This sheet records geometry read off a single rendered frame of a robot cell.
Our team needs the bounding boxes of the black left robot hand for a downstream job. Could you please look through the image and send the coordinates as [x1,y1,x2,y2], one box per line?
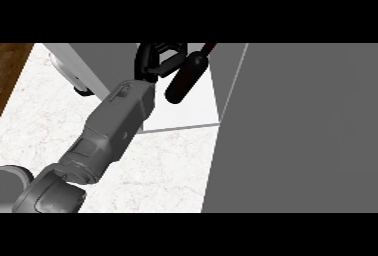
[133,42,192,84]

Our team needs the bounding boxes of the large dark grey cabinet door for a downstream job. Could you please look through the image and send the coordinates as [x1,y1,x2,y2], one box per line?
[200,42,378,214]

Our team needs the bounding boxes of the pale appliance with black foot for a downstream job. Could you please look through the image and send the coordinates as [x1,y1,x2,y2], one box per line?
[48,50,96,98]

